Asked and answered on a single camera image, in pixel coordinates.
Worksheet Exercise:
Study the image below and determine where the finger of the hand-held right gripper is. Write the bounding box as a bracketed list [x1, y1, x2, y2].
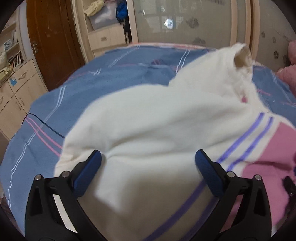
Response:
[283, 176, 296, 197]

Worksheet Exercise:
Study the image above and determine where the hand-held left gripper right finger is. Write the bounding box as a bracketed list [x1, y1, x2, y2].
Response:
[195, 149, 272, 241]

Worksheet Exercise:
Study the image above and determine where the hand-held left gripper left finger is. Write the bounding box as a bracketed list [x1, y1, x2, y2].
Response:
[24, 149, 107, 241]

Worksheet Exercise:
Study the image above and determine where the cream and pink hooded jacket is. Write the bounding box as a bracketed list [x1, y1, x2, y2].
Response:
[54, 43, 296, 241]

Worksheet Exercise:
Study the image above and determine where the blue striped bed cover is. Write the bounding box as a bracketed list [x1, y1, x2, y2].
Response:
[0, 43, 296, 232]

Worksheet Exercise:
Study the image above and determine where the light wooden cabinet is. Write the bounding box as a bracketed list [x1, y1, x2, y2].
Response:
[0, 58, 49, 142]

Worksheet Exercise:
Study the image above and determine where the pink fleece blanket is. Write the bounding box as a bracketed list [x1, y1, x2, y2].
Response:
[276, 40, 296, 86]

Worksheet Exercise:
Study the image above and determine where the row of books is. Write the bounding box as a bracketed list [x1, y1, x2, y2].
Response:
[8, 52, 25, 70]

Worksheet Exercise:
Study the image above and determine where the wardrobe drawer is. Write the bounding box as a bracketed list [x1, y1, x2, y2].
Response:
[88, 24, 129, 51]

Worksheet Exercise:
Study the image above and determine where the brown wooden door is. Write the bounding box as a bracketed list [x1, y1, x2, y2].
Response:
[26, 0, 86, 92]

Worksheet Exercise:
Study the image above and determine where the frosted floral wardrobe door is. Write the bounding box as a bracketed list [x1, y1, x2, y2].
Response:
[133, 0, 238, 48]
[252, 0, 296, 72]

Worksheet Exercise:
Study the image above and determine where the light wooden wardrobe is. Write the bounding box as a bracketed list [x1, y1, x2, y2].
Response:
[72, 0, 296, 72]

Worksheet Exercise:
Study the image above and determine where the clear plastic storage box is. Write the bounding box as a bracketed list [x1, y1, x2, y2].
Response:
[89, 5, 119, 30]

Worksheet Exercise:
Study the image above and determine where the pale yellow cloth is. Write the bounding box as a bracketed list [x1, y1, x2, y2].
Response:
[84, 0, 104, 16]

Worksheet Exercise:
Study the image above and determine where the blue garment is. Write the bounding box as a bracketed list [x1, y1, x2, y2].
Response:
[116, 1, 128, 24]

